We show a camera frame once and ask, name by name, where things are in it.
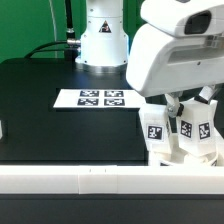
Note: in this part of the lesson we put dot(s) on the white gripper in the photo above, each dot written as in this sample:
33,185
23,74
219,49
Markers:
160,64

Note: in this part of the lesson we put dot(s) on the white round stool seat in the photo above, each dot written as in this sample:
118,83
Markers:
179,157

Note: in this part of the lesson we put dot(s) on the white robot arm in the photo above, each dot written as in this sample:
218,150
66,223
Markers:
104,43

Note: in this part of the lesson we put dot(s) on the white marker sheet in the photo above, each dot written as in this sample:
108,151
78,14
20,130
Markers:
95,98

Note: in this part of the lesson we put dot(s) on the white block at left edge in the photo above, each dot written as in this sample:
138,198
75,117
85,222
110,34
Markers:
1,134

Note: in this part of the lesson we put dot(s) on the white front fence bar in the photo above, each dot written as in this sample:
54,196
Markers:
28,179

